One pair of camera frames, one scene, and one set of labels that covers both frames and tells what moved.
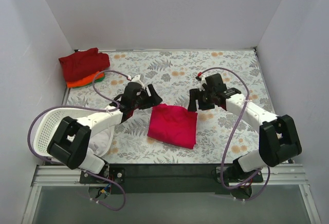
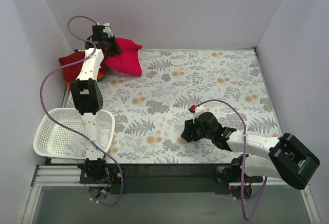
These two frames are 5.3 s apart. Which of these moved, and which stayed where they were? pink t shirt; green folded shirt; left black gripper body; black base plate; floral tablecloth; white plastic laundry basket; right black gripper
Moved: right black gripper; pink t shirt; left black gripper body
Stayed: black base plate; white plastic laundry basket; floral tablecloth; green folded shirt
